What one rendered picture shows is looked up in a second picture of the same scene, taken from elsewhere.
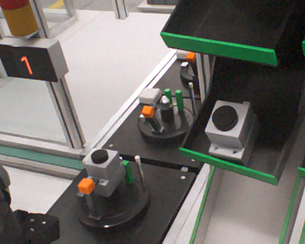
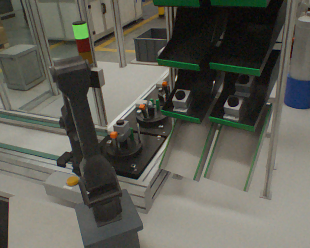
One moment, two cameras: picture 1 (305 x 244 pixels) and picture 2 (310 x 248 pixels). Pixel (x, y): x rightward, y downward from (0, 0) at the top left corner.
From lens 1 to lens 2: 43 cm
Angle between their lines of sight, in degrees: 5
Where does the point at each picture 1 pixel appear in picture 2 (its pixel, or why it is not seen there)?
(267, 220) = (197, 148)
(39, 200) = not seen: hidden behind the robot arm
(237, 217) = (184, 148)
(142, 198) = (138, 145)
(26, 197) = not seen: hidden behind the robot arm
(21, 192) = not seen: hidden behind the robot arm
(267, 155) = (197, 113)
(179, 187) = (156, 143)
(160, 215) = (146, 154)
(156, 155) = (144, 130)
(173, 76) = (154, 95)
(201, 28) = (172, 58)
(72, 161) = (100, 132)
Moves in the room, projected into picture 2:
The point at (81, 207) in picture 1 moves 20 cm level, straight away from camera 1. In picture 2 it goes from (108, 148) to (95, 125)
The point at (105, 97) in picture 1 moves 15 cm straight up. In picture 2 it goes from (114, 107) to (110, 82)
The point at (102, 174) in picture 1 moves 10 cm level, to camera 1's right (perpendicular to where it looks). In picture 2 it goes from (121, 130) to (148, 128)
